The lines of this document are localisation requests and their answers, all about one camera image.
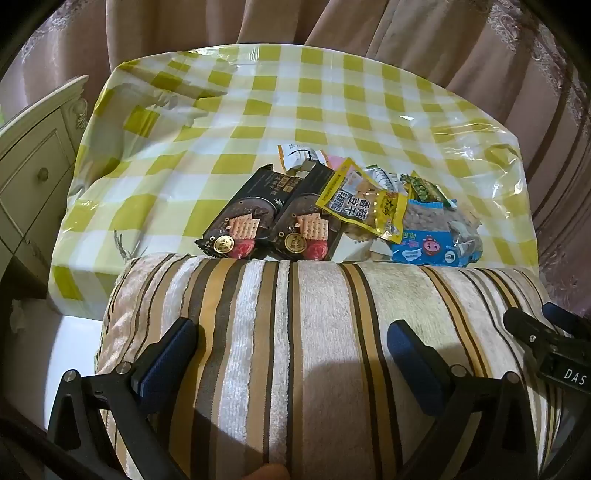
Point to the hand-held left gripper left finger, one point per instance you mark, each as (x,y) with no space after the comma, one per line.
(166,360)

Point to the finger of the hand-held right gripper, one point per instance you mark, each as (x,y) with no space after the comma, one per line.
(565,321)
(526,325)

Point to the pink snack packet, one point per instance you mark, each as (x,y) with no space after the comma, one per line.
(336,162)

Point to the white cabinet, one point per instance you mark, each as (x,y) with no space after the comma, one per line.
(32,152)

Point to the green snack packet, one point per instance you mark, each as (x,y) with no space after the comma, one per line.
(425,189)

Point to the small yellow snack packet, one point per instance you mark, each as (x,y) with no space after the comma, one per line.
(388,214)

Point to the white orange-edged snack packet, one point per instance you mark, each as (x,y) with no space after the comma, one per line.
(295,154)

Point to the yellow clear snack packet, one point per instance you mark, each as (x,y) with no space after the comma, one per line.
(341,196)

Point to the yellow white checked tablecloth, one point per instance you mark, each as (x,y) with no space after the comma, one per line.
(277,115)

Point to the blue snack packet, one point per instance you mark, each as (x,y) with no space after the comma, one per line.
(429,244)

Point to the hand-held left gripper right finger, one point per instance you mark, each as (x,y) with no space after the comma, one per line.
(415,364)

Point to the brown striped cushion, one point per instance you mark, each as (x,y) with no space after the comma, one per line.
(323,346)

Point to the white green-print snack packet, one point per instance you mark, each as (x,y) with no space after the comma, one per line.
(383,177)

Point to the black cracker packet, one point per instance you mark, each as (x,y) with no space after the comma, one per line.
(304,221)
(240,217)

